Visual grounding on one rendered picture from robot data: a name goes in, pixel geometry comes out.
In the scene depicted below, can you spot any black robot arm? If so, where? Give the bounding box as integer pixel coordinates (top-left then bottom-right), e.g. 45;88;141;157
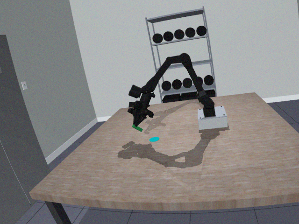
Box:
128;53;215;118

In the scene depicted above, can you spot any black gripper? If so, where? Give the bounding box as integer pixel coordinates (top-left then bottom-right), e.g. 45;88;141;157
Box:
128;99;154;127

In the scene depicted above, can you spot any cyan circle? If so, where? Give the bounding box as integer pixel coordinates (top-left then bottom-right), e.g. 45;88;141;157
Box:
149;137;159;142

